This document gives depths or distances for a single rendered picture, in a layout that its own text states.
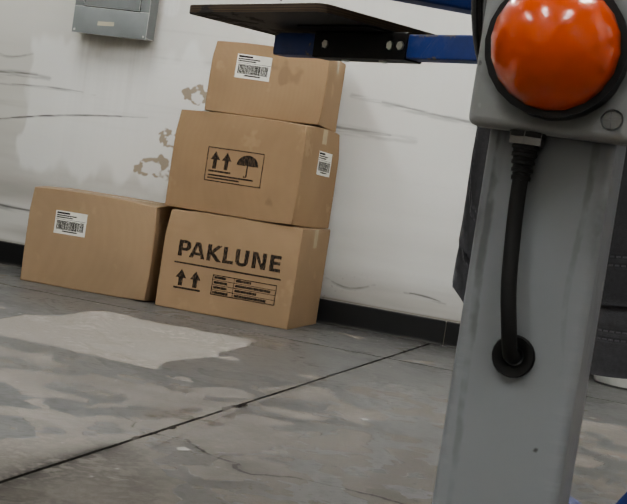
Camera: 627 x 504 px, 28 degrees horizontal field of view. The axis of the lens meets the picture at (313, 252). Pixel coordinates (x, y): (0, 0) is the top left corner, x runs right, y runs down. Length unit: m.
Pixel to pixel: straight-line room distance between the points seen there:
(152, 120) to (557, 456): 5.55
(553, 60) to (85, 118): 5.75
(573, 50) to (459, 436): 0.13
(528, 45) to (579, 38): 0.01
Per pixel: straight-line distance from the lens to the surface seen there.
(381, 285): 5.51
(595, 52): 0.36
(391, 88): 5.54
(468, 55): 2.42
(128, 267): 5.42
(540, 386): 0.40
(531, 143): 0.39
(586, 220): 0.40
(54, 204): 5.57
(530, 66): 0.36
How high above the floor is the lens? 0.60
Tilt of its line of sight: 3 degrees down
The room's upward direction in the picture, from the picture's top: 9 degrees clockwise
